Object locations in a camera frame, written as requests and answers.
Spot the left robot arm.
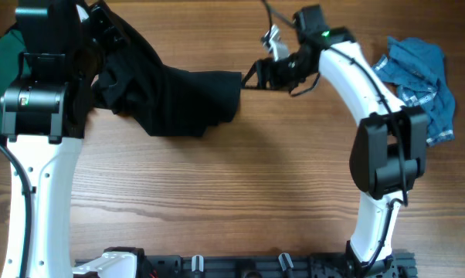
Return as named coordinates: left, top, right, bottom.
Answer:
left=1, top=1, right=141, bottom=277

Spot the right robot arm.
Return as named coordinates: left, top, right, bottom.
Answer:
left=242, top=4, right=427, bottom=277

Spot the green folded cloth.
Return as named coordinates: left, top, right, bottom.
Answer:
left=0, top=29, right=32, bottom=136

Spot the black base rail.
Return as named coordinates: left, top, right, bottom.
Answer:
left=73, top=253, right=417, bottom=278

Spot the black shirt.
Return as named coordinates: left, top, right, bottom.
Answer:
left=90, top=1, right=242, bottom=137

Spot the blue denim cloth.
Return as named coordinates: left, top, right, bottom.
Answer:
left=372, top=36, right=456, bottom=147

